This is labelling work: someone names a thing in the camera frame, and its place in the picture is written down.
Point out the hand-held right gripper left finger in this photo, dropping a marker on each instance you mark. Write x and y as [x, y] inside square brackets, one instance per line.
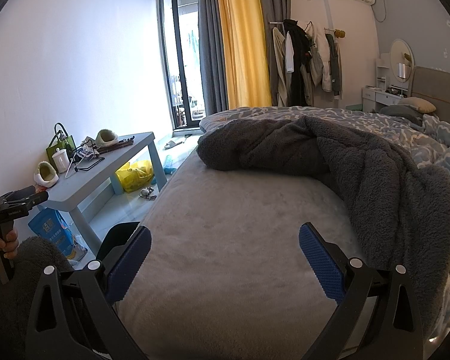
[131, 260]

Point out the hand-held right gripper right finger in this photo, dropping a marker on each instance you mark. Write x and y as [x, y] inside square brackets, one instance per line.
[320, 260]

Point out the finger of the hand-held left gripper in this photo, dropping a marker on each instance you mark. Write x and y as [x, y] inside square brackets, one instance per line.
[37, 198]
[22, 192]

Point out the green white fuzzy slipper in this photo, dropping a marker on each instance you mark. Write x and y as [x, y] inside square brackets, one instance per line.
[105, 138]
[47, 176]

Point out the blue printed bag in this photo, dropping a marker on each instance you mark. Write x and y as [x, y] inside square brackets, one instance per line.
[50, 232]

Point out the white clothes hanger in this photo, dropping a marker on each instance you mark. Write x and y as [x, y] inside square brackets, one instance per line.
[69, 170]

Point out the white lidded cup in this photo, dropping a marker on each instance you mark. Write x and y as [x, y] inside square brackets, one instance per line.
[61, 162]

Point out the green gift bag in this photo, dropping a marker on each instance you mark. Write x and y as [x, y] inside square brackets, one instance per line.
[65, 144]

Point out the light blue low table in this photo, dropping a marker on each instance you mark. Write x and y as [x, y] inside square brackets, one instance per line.
[97, 180]

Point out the blue white printed pouch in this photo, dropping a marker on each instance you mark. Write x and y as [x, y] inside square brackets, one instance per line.
[84, 153]

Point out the metal key bunch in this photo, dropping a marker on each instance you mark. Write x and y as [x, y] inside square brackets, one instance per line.
[147, 194]

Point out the yellow plastic bag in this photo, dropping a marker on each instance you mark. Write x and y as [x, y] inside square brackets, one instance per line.
[135, 178]

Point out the grey bed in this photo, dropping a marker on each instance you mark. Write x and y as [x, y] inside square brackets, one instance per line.
[228, 240]

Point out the dark brown sticks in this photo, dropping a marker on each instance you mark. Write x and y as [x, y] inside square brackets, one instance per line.
[118, 145]

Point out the person's grey fleece leg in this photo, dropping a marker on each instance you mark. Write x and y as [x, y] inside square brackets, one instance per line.
[18, 307]

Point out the teal toy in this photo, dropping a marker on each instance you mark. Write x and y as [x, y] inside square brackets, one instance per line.
[169, 165]

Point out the grey fleece patterned blanket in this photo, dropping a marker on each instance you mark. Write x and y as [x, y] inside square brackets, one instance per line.
[360, 157]

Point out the flat floor slipper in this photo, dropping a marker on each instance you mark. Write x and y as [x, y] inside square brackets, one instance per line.
[172, 144]

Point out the grey pillow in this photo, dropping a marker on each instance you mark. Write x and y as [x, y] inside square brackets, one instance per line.
[397, 110]

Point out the white vanity table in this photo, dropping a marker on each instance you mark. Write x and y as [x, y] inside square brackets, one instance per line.
[378, 99]

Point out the beige pillow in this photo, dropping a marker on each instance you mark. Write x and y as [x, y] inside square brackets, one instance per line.
[418, 104]

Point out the grey vest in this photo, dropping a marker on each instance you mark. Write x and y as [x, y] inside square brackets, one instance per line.
[334, 67]

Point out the beige coat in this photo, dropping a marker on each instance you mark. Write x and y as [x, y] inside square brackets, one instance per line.
[279, 71]

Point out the cream jacket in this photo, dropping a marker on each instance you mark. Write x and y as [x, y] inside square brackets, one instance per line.
[320, 63]

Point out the white desk shelf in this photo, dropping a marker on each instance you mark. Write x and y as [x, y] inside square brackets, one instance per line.
[382, 73]

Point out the black framed glass door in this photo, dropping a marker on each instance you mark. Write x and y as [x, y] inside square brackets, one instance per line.
[180, 56]

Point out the white cylinder lamp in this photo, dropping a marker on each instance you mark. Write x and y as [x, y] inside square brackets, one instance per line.
[404, 71]

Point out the white shirt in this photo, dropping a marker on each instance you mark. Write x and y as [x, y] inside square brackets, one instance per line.
[289, 54]

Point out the grey headboard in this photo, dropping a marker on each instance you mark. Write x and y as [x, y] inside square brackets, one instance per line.
[442, 90]

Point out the round white mirror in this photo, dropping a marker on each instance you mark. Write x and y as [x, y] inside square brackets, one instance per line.
[399, 50]

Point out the yellow hanging item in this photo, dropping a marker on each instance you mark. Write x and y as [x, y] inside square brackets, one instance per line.
[340, 33]

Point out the yellow curtain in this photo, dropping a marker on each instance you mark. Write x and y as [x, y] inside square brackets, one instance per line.
[243, 45]

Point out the wide grey curtain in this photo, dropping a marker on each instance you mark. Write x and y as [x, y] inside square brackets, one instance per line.
[210, 45]

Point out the white clothes rack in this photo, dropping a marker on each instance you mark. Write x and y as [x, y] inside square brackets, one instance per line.
[275, 23]

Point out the narrow grey curtain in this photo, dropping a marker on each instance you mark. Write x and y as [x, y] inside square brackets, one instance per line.
[275, 3]

